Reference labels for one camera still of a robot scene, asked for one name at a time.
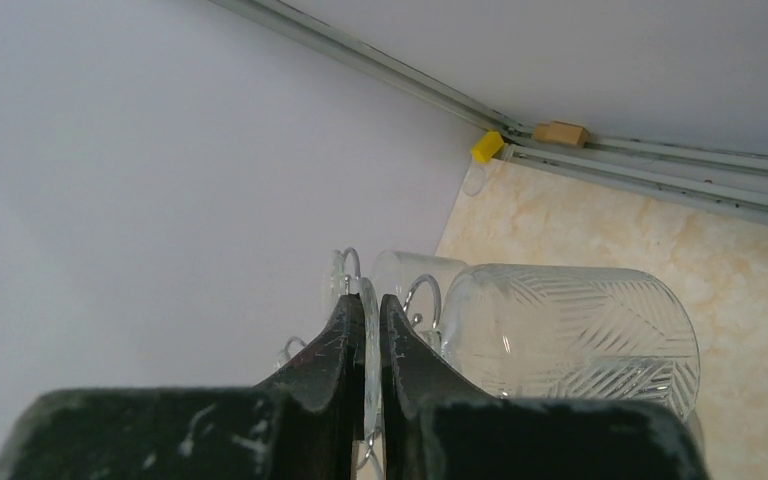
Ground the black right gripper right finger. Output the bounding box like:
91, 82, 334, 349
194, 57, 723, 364
380, 294, 709, 479

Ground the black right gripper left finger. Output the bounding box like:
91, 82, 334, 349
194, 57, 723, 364
0, 295, 364, 479

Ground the etched wine glass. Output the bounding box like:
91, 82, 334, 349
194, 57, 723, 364
321, 247, 467, 326
433, 264, 701, 425

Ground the chrome wine glass rack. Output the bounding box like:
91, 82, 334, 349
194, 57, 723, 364
268, 248, 454, 479

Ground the yellow clamp right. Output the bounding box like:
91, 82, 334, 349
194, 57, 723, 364
470, 130, 506, 163

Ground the small wooden block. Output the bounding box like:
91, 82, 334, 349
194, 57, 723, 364
532, 121, 590, 148

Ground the corner wall rail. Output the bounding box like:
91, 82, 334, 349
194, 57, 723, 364
220, 1, 768, 226

